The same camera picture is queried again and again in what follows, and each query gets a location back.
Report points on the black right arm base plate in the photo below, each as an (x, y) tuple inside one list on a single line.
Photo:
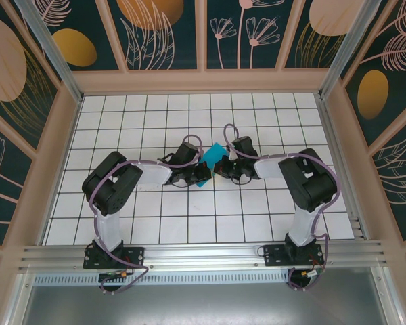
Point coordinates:
[(274, 255)]

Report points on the grey metal panel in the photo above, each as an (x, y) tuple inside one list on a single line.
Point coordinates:
[(203, 304)]

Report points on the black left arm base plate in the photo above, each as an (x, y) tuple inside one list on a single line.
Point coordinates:
[(135, 255)]

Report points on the blue square paper sheet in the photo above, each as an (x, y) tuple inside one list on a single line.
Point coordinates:
[(214, 152)]

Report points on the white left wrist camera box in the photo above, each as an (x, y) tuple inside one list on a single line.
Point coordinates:
[(200, 152)]

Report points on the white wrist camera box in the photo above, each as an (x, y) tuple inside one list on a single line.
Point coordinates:
[(230, 152), (200, 152)]

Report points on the aluminium frame post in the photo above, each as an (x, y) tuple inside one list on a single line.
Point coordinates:
[(50, 50), (346, 50)]

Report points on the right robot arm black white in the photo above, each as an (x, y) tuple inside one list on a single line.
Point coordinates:
[(311, 183)]

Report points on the aluminium mounting rail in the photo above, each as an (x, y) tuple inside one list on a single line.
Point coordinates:
[(203, 254)]

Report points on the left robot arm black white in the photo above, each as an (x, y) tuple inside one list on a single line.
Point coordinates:
[(111, 183)]

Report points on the aluminium side rail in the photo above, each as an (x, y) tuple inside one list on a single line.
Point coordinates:
[(333, 135)]

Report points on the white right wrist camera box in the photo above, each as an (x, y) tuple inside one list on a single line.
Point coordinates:
[(230, 152)]

